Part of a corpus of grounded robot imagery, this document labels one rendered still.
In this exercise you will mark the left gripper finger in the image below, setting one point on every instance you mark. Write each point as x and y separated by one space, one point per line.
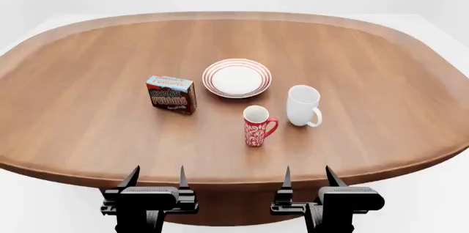
184 189
126 183

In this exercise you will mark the red patterned mug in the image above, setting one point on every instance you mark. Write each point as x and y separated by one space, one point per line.
255 131

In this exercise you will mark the white plate with red rings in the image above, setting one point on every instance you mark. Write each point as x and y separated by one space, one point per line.
236 78

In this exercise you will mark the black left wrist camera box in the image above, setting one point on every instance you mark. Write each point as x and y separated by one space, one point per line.
148 198

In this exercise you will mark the white ceramic mug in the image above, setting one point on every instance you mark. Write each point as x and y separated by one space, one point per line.
301 108

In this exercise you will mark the chocolate pudding box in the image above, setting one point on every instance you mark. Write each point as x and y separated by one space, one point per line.
171 98

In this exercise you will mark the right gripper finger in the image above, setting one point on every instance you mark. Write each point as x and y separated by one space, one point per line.
286 193
334 179

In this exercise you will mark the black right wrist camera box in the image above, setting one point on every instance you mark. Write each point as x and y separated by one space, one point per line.
350 198

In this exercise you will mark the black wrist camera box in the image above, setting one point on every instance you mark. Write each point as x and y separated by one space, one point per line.
350 198
148 198

